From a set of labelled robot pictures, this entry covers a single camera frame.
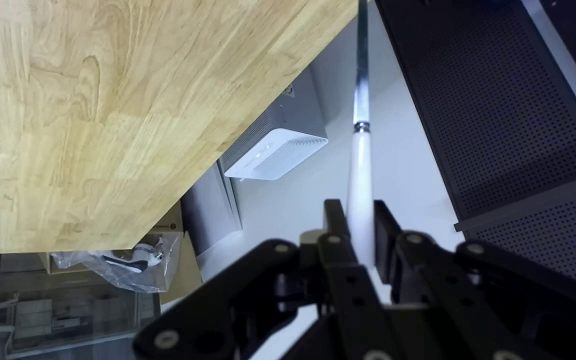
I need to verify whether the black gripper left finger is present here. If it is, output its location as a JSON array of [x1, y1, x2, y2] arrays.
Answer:
[[132, 198, 404, 360]]

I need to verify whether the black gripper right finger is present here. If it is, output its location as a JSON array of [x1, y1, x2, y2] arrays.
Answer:
[[375, 198, 576, 360]]

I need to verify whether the white flat box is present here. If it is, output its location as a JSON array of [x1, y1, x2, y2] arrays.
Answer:
[[223, 126, 331, 181]]

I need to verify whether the grey column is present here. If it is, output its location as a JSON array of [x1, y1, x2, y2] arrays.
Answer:
[[180, 162, 245, 268]]

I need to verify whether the brown cardboard box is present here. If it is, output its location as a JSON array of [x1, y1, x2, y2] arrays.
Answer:
[[40, 198, 205, 303]]

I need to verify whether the black perforated panel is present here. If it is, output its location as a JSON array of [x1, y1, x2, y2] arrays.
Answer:
[[375, 0, 576, 296]]

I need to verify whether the clear plastic bag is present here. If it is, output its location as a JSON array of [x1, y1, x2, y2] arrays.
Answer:
[[51, 231, 184, 296]]

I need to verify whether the glass front cabinet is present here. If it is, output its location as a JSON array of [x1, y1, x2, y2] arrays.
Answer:
[[0, 252, 165, 360]]

